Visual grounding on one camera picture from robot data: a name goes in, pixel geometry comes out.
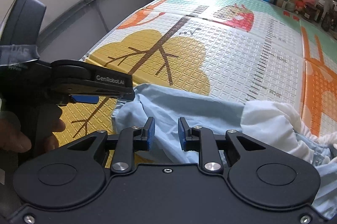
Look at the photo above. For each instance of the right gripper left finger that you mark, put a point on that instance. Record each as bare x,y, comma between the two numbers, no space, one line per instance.
129,141

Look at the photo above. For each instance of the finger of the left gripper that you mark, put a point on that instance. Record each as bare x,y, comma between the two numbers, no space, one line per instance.
85,99

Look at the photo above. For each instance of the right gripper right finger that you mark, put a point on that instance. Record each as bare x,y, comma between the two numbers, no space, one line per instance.
201,140

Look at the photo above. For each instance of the light blue shirt white collar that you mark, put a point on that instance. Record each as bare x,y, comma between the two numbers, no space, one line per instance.
276,124

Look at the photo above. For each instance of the person's left hand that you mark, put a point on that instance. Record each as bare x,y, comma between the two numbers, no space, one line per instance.
12,139

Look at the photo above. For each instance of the colourful foam play mat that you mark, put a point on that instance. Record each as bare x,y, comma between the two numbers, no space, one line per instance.
236,50

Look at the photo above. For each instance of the dark glass jar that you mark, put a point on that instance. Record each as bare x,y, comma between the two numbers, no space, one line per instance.
309,12

